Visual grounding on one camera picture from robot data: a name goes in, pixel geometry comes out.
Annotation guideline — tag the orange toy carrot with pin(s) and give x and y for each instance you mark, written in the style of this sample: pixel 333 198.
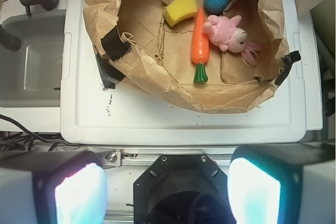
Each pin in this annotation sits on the orange toy carrot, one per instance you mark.
pixel 200 48

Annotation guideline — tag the yellow sponge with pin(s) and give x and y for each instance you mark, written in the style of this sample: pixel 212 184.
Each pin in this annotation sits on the yellow sponge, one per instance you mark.
pixel 179 10

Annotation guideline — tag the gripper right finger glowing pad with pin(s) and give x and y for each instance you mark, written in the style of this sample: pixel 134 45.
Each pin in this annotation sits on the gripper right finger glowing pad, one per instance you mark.
pixel 282 183

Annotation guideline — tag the crumpled brown paper bag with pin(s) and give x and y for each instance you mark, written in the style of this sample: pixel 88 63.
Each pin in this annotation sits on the crumpled brown paper bag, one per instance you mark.
pixel 133 37

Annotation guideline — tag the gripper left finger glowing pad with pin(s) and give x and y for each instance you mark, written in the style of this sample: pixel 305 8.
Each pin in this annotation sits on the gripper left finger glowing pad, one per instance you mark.
pixel 53 187

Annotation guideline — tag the aluminium frame rail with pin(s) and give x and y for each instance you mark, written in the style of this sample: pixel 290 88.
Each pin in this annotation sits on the aluminium frame rail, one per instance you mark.
pixel 144 156

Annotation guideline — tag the black octagonal camera mount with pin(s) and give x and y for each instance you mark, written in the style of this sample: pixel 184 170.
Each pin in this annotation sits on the black octagonal camera mount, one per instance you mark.
pixel 182 189

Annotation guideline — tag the grey sink basin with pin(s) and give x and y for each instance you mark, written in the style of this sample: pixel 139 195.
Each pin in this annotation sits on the grey sink basin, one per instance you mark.
pixel 31 76

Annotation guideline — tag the white plastic tray lid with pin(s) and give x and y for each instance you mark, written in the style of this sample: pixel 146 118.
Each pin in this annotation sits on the white plastic tray lid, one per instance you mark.
pixel 92 114

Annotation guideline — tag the pink plush bunny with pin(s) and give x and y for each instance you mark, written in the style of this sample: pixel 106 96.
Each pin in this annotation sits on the pink plush bunny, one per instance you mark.
pixel 224 33

